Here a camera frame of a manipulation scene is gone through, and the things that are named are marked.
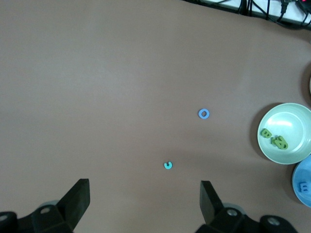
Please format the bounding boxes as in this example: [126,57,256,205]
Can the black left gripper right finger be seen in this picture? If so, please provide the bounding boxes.
[194,180,297,233]

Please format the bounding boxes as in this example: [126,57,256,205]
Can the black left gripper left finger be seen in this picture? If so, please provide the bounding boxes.
[0,179,91,233]

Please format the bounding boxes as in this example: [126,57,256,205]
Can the green foam letter P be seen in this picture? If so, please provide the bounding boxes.
[276,136,289,150]

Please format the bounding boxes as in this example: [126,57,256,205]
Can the blue foam letter O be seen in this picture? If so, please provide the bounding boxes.
[198,108,211,120]

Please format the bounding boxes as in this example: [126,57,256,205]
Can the blue round plate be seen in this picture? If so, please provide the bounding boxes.
[292,155,311,208]

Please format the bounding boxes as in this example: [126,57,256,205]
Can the green round plate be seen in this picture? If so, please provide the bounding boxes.
[257,103,311,165]

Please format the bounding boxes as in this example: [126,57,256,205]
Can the brown table cover sheet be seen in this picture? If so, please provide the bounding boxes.
[0,0,311,233]

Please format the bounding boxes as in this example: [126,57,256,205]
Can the black cables at table edge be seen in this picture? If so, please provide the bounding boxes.
[213,0,311,29]

